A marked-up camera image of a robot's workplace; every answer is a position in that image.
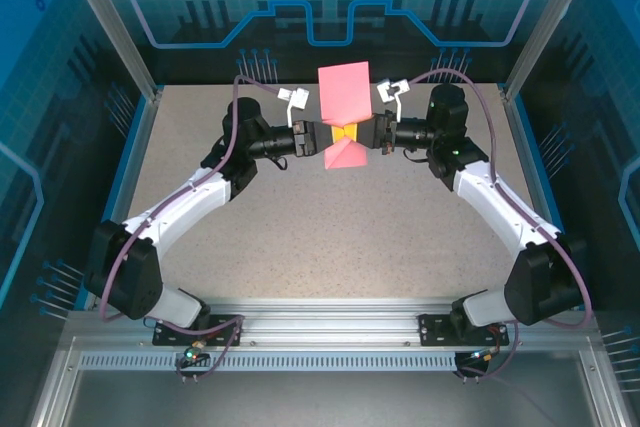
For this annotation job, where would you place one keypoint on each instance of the pink paper sheet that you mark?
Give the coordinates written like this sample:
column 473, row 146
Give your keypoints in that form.
column 345, row 92

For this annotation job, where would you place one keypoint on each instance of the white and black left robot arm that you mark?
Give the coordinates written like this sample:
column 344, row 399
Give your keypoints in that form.
column 175, row 202

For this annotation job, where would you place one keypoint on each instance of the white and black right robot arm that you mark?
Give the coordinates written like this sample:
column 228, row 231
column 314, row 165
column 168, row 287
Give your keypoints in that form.
column 500, row 207

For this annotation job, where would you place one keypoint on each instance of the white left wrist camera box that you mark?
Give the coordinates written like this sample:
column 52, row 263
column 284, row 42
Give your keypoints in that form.
column 295, row 98

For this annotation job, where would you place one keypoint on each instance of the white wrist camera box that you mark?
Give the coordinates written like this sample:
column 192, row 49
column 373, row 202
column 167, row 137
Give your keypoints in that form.
column 392, row 89
column 295, row 98

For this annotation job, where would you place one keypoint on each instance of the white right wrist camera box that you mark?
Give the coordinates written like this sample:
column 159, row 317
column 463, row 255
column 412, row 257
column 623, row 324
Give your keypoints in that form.
column 392, row 89

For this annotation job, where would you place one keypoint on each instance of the aluminium side rail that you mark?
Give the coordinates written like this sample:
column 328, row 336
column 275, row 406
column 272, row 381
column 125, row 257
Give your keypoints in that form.
column 135, row 172
column 531, row 172

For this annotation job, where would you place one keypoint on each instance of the aluminium frame post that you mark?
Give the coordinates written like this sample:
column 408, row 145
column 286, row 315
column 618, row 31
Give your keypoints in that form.
column 115, row 27
column 545, row 27

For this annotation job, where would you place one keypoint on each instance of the aluminium mounting rail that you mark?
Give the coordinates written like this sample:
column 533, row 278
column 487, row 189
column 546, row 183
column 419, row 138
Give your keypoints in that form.
column 325, row 319

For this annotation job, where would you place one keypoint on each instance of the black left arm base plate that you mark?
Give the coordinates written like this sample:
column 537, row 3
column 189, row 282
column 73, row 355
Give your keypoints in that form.
column 225, row 332

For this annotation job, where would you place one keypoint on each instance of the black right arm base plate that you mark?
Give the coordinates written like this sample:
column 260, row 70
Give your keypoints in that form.
column 432, row 329

